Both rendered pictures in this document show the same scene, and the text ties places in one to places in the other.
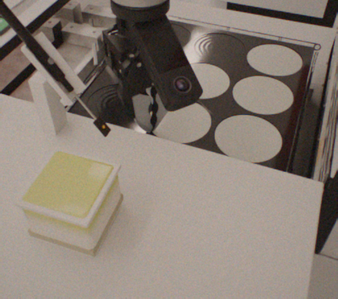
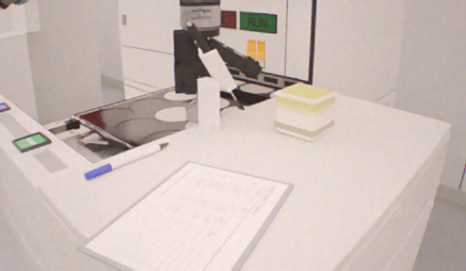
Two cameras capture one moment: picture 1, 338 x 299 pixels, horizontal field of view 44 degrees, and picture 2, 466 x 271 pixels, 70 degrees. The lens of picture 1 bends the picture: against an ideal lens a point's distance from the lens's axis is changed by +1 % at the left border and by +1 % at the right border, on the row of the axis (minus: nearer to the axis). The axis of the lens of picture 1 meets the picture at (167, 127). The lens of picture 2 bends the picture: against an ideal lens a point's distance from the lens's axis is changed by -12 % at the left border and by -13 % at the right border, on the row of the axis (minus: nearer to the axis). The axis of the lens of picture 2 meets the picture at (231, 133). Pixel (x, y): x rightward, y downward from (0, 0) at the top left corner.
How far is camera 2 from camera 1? 69 cm
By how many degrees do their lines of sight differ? 59
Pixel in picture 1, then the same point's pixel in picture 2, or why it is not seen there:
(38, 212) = (325, 99)
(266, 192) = not seen: hidden behind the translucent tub
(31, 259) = (326, 145)
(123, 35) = (189, 61)
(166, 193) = not seen: hidden behind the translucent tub
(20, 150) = (224, 142)
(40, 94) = (216, 91)
